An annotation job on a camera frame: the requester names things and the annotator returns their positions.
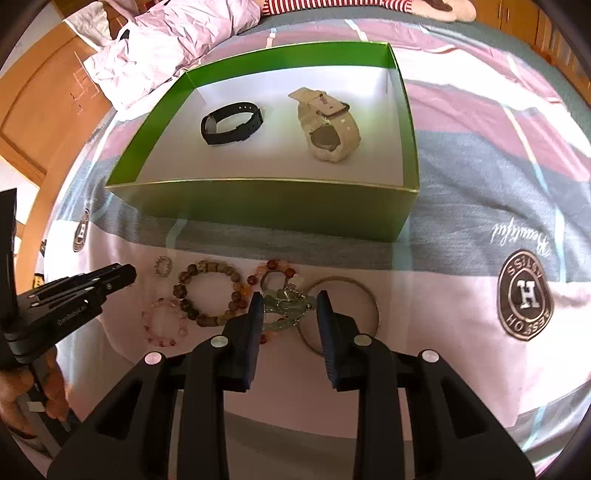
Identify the pink wrinkled pillow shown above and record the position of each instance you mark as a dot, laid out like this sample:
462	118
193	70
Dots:
175	46

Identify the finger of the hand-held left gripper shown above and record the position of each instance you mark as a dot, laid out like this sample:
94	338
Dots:
111	277

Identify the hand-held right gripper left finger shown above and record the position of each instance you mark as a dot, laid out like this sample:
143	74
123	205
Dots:
255	332

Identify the silver metal bangle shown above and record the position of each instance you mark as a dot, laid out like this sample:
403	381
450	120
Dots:
341	278

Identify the black wristwatch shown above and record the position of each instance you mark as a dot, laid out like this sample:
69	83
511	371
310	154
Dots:
208	127

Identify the green cardboard box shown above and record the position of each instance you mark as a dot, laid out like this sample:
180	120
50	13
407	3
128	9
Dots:
277	212

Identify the white cloth garment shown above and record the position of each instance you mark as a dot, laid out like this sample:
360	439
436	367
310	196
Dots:
92	23

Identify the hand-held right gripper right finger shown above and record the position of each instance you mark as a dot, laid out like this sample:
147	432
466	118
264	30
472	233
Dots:
324	332

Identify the person's left hand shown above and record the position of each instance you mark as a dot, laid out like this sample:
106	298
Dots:
53	383

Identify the beige wristwatch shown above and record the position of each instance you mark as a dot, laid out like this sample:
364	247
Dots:
344	134

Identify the wooden wall cabinets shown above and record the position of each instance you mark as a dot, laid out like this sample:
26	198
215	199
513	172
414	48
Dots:
517	23

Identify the striped patchwork bed cover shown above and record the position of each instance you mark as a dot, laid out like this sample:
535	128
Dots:
461	138

